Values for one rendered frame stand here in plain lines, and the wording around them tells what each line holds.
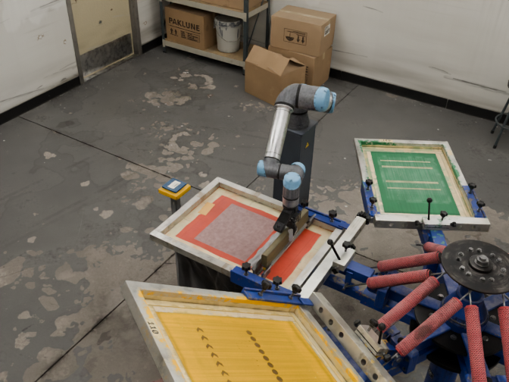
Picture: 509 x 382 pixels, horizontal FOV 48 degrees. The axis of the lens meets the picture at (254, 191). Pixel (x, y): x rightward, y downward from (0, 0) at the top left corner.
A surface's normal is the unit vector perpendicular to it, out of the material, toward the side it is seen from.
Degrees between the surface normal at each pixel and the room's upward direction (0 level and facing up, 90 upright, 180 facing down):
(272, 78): 90
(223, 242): 0
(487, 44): 90
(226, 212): 0
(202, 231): 0
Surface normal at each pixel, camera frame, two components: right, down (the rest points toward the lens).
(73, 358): 0.02, -0.80
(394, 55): -0.53, 0.50
